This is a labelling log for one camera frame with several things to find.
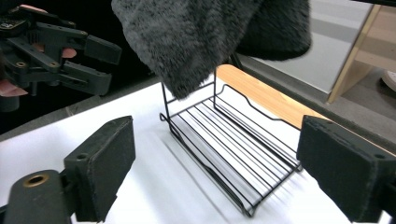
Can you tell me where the black wire rack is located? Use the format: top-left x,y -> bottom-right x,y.
159,66 -> 304,218

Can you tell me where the white object under desk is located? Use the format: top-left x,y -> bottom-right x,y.
380,69 -> 396,93

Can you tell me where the white cabinet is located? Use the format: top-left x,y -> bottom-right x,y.
248,0 -> 374,94

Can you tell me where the dark grey towel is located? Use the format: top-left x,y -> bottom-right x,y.
110,0 -> 313,101

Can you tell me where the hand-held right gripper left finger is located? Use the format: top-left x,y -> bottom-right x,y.
63,115 -> 136,223

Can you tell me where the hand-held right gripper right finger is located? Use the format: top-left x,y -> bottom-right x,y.
295,114 -> 396,224

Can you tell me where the light wooden desk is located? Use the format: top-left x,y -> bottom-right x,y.
325,4 -> 396,105

